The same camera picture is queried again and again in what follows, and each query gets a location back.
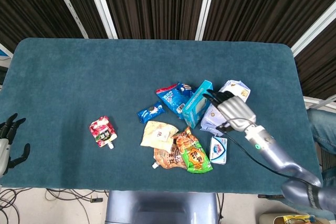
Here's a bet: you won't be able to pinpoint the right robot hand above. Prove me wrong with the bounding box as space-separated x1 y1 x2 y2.
202 89 257 133

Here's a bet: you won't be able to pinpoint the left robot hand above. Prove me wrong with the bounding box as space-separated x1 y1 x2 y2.
0 113 31 179

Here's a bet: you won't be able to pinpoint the blue tissue box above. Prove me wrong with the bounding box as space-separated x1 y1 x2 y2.
182 79 214 130

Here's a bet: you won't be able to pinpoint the robot base torso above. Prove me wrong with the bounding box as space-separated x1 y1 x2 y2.
104 190 221 224

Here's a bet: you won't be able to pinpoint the white blue soap packet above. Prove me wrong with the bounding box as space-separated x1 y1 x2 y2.
209 136 228 165

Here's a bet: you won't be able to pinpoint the yellow snack package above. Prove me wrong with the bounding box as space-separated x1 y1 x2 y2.
259 213 330 224

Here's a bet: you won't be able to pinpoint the lavender white tissue pack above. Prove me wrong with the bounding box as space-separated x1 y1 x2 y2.
199 79 251 137

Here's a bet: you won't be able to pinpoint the blue red snack bag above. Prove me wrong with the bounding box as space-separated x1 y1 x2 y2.
155 82 197 120

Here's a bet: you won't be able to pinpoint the green orange snack bag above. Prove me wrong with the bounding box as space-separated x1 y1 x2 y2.
172 126 214 174

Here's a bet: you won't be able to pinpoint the cream yellow snack bag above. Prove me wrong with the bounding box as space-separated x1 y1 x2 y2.
140 120 180 153

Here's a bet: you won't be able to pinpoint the brown spouted pouch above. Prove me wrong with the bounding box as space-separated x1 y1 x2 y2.
152 144 187 169

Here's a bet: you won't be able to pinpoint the small blue cookie pack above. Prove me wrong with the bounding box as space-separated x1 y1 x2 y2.
137 101 165 124

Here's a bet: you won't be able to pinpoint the person leg in jeans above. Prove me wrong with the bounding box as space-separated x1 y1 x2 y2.
306 108 336 155

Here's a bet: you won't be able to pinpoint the red spouted drink pouch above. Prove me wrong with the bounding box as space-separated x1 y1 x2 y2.
89 115 118 150

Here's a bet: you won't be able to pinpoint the teal table cloth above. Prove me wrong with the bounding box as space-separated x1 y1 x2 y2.
0 37 323 195

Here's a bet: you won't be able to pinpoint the floor cables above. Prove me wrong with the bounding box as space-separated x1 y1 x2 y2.
0 187 109 224

